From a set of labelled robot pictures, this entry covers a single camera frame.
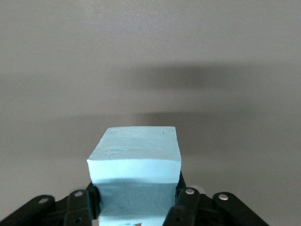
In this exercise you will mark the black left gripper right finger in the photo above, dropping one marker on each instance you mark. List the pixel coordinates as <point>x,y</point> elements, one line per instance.
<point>195,209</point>

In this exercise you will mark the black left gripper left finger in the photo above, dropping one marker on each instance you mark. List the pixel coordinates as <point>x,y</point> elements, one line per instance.
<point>75,207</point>

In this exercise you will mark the light blue foam block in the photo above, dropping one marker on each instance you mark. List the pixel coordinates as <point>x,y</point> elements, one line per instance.
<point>134,164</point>

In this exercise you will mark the dark grey table mat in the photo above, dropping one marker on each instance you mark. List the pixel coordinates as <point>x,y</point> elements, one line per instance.
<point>70,70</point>

